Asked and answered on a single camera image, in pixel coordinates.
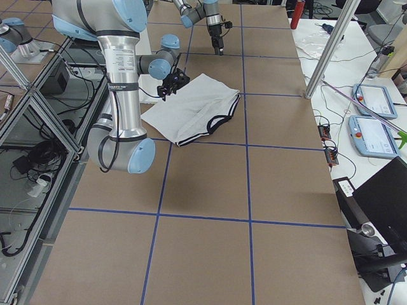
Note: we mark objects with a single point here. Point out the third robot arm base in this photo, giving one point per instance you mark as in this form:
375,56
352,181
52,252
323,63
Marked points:
17,41

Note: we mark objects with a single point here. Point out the lower blue teach pendant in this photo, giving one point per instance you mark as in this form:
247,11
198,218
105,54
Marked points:
372,138

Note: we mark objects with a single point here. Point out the black laptop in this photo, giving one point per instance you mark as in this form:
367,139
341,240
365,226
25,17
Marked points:
382,198

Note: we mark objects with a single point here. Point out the aluminium frame post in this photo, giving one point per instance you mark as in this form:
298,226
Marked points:
335,37

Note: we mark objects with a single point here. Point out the orange circuit board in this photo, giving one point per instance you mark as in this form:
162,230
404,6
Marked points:
329,146

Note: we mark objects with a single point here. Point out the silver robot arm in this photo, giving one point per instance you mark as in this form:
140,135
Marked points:
117,141
204,10

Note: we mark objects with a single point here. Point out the black power box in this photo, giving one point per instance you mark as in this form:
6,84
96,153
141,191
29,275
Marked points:
57,81

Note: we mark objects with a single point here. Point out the black box with label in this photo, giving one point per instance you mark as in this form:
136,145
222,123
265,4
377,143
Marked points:
353,213

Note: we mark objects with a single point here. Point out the metal reacher grabber tool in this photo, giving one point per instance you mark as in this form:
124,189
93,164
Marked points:
401,133

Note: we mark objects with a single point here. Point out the red bottle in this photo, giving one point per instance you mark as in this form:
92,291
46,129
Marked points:
298,11

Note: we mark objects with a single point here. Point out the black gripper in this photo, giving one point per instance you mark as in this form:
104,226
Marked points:
214,31
168,83

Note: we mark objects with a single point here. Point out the aluminium frame structure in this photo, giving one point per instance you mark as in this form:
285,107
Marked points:
43,155

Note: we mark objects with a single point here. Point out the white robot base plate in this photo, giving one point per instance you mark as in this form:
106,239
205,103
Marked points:
144,79

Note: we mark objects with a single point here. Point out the blue teach pendant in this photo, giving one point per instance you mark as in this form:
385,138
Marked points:
372,138
375,98

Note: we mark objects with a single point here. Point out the upper blue teach pendant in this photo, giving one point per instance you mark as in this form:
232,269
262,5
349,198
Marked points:
375,98

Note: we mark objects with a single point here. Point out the grey cartoon print t-shirt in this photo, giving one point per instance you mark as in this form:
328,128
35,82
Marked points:
196,110

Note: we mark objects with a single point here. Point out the clear plastic bag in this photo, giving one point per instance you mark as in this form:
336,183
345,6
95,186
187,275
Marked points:
314,44

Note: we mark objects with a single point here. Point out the black monitor stand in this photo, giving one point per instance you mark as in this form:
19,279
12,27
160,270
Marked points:
378,264

